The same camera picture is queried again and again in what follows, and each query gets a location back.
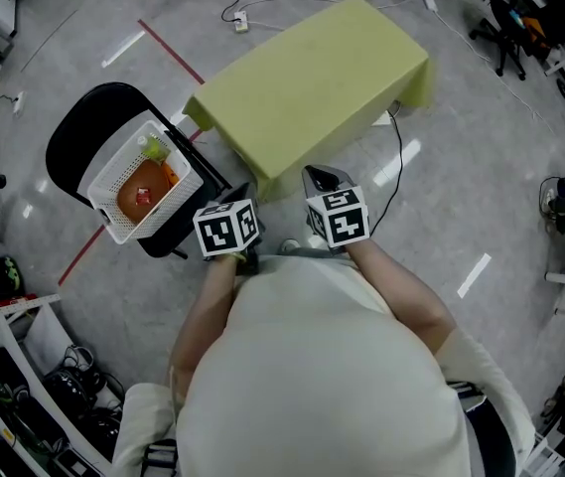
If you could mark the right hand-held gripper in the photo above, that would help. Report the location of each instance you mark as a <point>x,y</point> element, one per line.
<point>341,219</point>

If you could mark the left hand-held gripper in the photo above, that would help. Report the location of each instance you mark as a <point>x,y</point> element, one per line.
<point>225,229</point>

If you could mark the orange tissue box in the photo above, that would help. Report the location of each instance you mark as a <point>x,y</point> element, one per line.
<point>172,174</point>

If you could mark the small red packet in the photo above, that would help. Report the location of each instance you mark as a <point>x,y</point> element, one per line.
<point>143,197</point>

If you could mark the green drink bottle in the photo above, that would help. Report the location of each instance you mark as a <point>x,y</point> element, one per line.
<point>155,149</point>

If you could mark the brown wooden bowl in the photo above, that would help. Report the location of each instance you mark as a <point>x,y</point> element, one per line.
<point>130,202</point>

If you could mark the person's right forearm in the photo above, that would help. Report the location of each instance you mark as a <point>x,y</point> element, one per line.
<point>406,296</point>

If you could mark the person's left forearm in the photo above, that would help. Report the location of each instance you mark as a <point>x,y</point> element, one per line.
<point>202,316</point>

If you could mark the table with yellow-green cloth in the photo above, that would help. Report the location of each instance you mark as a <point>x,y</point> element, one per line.
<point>312,82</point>

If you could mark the white perforated plastic basket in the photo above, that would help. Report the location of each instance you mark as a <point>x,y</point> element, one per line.
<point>183,192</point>

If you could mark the person's blue jeans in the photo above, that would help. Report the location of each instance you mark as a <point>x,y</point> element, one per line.
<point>312,252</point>

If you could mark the person's white shoe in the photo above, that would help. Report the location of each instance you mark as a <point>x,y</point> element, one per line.
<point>289,246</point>

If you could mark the white power strip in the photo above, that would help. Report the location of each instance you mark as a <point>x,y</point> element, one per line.
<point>381,118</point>
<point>18,104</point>
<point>240,22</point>
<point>429,1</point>

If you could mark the black folding chair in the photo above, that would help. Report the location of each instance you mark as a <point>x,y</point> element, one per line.
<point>78,127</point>

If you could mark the person's white shirt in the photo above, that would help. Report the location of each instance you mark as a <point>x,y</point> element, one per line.
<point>322,365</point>

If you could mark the black office chair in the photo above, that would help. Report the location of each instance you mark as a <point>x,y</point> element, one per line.
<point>505,33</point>

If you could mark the red fire extinguisher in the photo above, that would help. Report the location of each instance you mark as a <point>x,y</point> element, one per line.
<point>14,301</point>

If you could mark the orange cushion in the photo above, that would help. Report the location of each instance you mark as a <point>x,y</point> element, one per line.
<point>534,29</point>

